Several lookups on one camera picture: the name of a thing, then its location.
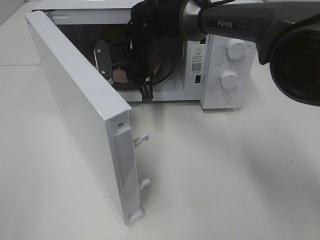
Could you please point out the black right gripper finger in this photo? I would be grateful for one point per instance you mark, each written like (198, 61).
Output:
(103, 60)
(146, 90)

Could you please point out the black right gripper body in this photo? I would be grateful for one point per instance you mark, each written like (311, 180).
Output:
(137, 57)

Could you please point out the pink plate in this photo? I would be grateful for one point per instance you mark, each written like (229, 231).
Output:
(120, 76)

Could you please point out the white microwave door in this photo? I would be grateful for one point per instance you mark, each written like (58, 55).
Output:
(96, 114)

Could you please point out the round white door button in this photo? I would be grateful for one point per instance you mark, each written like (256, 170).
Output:
(223, 99)

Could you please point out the burger with lettuce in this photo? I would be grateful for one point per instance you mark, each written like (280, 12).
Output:
(113, 33)

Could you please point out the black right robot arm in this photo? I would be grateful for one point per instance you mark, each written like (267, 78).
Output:
(286, 35)

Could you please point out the glass microwave turntable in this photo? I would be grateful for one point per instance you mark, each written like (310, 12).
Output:
(165, 72)

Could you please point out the white warning label sticker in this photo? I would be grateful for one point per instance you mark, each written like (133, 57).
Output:
(198, 55)

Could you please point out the white microwave oven body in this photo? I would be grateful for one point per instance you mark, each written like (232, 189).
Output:
(82, 22)

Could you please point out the lower white microwave knob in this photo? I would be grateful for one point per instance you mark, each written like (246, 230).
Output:
(229, 79)

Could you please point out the white microwave knob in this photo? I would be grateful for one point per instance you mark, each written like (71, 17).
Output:
(235, 48)
(229, 79)

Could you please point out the upper white microwave knob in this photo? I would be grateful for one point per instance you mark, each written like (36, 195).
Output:
(235, 48)

